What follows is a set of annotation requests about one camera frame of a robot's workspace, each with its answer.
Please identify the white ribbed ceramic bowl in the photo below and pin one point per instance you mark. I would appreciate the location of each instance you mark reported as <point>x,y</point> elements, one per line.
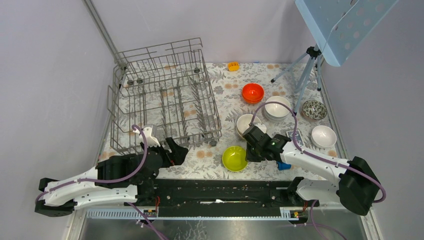
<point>277,110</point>

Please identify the small white ceramic bowl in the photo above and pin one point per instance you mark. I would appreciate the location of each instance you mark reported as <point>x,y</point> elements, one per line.
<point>323,137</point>

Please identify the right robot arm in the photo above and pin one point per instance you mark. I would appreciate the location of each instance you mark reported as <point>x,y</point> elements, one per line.
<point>351,183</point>

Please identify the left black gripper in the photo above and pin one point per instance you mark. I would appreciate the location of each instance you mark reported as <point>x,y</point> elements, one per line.
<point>176,157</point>

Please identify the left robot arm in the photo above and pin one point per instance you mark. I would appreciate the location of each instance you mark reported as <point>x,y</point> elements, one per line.
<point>125,179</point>

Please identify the yellow-green plastic bowl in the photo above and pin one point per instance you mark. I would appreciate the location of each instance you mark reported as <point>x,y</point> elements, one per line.
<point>234,158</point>

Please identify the orange plastic bowl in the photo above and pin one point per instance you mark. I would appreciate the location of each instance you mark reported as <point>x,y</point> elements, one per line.
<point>252,101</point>
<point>252,91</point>

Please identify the beige ribbed ceramic bowl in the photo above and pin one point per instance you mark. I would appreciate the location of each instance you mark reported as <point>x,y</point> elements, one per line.
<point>239,133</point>

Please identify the light blue perforated stand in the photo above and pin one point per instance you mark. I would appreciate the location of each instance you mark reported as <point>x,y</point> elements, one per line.
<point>338,27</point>

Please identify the blue toy car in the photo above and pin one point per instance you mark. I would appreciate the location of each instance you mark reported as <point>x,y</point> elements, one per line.
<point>283,166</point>

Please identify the floral tablecloth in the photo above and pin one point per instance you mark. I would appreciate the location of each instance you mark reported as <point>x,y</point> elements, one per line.
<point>204,160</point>

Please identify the blue playing card box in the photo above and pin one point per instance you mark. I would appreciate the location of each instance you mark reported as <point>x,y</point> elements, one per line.
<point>296,136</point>

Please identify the grey wire dish rack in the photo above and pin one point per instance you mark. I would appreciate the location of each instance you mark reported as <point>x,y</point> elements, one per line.
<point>165,85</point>

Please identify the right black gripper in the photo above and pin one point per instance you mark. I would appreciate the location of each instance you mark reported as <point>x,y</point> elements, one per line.
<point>251,158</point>

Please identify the beige floral ceramic bowl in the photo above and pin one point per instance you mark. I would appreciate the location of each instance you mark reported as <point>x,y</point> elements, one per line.
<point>243,123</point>

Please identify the yellow plastic toy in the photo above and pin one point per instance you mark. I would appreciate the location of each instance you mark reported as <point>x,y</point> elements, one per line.
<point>233,66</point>

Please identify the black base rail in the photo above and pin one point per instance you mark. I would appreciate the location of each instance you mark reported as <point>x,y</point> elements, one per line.
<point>191,198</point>

